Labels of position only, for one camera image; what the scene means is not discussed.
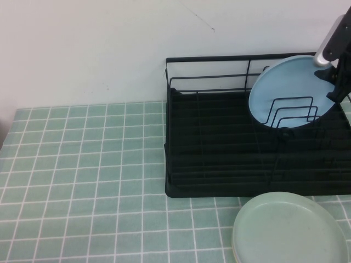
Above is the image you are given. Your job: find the light blue round plate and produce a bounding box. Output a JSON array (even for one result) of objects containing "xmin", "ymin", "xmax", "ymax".
[{"xmin": 247, "ymin": 55, "xmax": 340, "ymax": 130}]

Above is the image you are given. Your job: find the pale green round plate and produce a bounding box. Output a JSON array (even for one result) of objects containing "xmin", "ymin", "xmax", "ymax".
[{"xmin": 232, "ymin": 191, "xmax": 349, "ymax": 263}]

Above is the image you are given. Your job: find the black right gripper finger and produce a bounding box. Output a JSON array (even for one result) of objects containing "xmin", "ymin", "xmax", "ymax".
[
  {"xmin": 326, "ymin": 61, "xmax": 351, "ymax": 104},
  {"xmin": 314, "ymin": 68, "xmax": 337, "ymax": 83}
]

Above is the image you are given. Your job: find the black drip tray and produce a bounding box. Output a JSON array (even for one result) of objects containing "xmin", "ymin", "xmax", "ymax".
[{"xmin": 163, "ymin": 87, "xmax": 351, "ymax": 198}]

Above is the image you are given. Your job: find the black wire dish rack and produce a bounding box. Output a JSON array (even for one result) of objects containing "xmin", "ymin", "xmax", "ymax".
[{"xmin": 165, "ymin": 52, "xmax": 351, "ymax": 192}]

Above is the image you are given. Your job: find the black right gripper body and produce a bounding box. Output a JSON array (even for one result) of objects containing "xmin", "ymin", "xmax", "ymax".
[{"xmin": 326, "ymin": 4, "xmax": 351, "ymax": 66}]

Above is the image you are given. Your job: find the green checked tablecloth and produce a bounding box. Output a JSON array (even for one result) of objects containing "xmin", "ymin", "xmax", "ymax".
[{"xmin": 0, "ymin": 100, "xmax": 351, "ymax": 263}]

